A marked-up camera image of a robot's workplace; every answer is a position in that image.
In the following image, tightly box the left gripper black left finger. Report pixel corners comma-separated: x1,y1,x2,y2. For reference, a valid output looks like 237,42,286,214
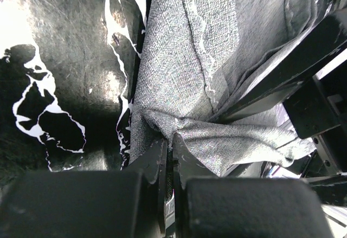
1,139,168,237

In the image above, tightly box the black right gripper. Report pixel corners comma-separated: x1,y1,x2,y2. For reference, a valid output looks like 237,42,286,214
216,8,346,205

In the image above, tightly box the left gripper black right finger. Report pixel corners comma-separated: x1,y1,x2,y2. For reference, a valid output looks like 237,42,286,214
172,134,332,237

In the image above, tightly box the grey cloth napkin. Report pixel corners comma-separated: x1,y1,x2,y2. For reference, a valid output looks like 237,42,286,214
130,0,317,176

